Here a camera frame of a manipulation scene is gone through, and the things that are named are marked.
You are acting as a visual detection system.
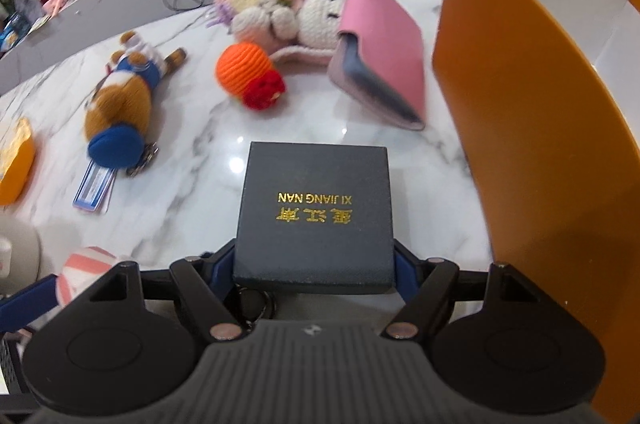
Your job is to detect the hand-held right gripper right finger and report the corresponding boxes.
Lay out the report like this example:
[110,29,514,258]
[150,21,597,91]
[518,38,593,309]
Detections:
[384,239,543,341]

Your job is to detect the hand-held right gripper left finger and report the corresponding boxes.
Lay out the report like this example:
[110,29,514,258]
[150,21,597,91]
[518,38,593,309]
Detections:
[90,239,247,344]

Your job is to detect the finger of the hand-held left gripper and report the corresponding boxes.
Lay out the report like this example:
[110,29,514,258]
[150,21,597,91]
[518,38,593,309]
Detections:
[0,275,62,335]

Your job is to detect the white plush pink striped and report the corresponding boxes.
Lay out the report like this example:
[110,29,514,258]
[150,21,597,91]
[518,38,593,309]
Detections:
[56,247,137,306]

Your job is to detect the dark grey gift box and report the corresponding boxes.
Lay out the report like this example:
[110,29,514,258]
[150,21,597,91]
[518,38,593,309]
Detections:
[233,141,396,296]

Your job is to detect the orange cardboard box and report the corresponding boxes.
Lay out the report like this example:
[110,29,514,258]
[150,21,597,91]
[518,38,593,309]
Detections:
[431,0,640,424]

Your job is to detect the orange crochet ball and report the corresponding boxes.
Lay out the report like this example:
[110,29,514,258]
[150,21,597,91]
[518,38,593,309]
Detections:
[215,43,287,111]

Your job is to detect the pink wallet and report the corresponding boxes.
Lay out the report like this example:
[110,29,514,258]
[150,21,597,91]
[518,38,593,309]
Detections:
[328,0,427,131]

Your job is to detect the cream crochet doll with flowers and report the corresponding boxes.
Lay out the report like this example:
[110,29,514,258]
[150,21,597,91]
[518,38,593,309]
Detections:
[214,0,347,56]

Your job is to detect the blue white tag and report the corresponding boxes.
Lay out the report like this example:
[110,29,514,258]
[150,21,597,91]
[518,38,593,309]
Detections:
[72,161,117,213]

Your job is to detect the orange fruit peel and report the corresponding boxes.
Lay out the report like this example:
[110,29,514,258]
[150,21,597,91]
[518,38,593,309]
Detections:
[0,118,36,206]

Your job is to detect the brown bear plush blue hat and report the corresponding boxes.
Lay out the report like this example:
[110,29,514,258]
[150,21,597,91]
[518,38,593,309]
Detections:
[83,31,188,177]

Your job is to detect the dark metal key ring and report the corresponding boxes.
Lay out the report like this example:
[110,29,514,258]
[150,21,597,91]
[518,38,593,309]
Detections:
[235,287,279,323]

